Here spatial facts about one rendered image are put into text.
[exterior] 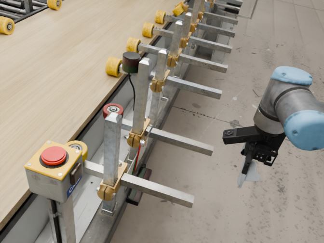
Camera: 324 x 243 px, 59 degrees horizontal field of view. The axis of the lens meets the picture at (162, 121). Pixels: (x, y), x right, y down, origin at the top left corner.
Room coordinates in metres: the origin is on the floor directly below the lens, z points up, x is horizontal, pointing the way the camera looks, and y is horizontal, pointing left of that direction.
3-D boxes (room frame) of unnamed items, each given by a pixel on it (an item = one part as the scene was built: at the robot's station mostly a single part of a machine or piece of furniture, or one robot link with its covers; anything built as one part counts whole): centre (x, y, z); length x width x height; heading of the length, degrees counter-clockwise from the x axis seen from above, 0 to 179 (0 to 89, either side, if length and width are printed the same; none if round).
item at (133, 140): (0.85, 0.08, 0.85); 0.13 x 0.06 x 0.05; 171
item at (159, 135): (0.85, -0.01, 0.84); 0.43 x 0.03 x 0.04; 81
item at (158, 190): (0.61, 0.07, 0.83); 0.43 x 0.03 x 0.04; 81
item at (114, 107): (0.89, 0.20, 0.85); 0.08 x 0.08 x 0.11
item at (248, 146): (0.65, -0.30, 1.08); 0.09 x 0.08 x 0.12; 80
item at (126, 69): (0.84, 0.13, 1.14); 0.06 x 0.06 x 0.02
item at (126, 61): (0.84, 0.13, 1.16); 0.06 x 0.06 x 0.02
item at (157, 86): (1.10, 0.04, 0.95); 0.13 x 0.06 x 0.05; 171
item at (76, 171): (0.32, 0.13, 1.20); 0.03 x 0.01 x 0.03; 171
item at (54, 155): (0.32, 0.17, 1.22); 0.04 x 0.04 x 0.02
